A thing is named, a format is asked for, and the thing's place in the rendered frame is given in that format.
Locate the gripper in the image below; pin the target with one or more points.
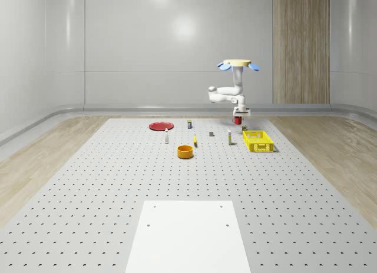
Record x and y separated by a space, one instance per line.
241 111

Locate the red mug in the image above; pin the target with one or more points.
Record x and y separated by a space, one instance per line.
237 121

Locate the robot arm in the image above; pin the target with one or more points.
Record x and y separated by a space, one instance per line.
238 79

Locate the yellow and white carton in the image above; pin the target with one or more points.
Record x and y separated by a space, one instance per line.
229 137

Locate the yellow basket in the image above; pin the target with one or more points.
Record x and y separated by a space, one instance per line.
259 146

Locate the drone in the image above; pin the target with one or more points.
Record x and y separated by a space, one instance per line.
237 62

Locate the flat-sided can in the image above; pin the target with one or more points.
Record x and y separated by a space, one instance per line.
189 125

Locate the banana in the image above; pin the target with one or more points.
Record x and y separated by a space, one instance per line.
195 140

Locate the yellow bowl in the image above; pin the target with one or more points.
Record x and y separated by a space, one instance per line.
185 153

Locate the small white bottle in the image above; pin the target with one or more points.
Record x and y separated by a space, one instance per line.
166 136

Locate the red plate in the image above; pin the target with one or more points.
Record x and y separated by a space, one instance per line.
161 126

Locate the white board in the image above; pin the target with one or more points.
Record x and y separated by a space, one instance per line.
188 237

